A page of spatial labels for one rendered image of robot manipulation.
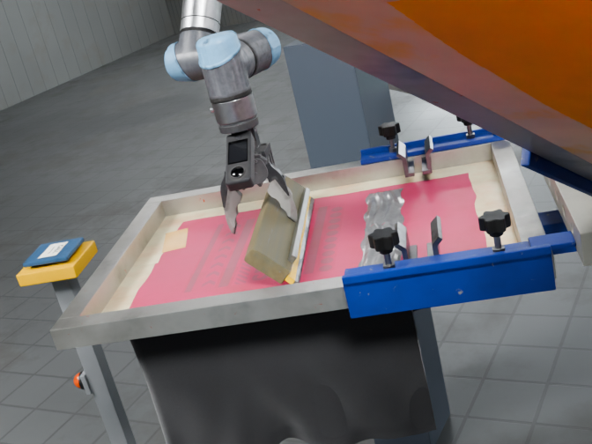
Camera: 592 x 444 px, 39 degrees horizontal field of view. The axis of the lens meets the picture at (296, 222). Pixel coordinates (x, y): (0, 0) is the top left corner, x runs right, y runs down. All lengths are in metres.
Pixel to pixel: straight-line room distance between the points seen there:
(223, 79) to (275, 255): 0.31
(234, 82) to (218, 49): 0.06
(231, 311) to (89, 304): 0.28
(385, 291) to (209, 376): 0.38
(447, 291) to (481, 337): 1.74
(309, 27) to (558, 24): 0.14
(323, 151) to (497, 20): 1.71
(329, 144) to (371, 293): 0.92
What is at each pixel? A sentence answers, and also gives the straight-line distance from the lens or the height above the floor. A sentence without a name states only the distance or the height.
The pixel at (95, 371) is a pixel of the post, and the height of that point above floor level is 0.68.
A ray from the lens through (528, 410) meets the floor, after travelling 2.62.
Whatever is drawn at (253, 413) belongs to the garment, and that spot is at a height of 0.73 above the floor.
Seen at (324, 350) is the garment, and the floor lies 0.85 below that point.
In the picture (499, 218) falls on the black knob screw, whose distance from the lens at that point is 1.21.
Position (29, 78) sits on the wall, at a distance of 10.59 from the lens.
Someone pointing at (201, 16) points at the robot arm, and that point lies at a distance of 1.63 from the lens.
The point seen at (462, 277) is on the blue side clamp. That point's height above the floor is 0.98.
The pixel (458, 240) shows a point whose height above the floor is 0.95.
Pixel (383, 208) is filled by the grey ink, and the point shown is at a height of 0.96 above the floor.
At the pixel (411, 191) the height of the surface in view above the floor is 0.95.
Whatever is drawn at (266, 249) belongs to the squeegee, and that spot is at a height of 1.02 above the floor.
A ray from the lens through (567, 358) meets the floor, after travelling 2.83.
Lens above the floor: 1.54
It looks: 21 degrees down
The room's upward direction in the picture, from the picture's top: 14 degrees counter-clockwise
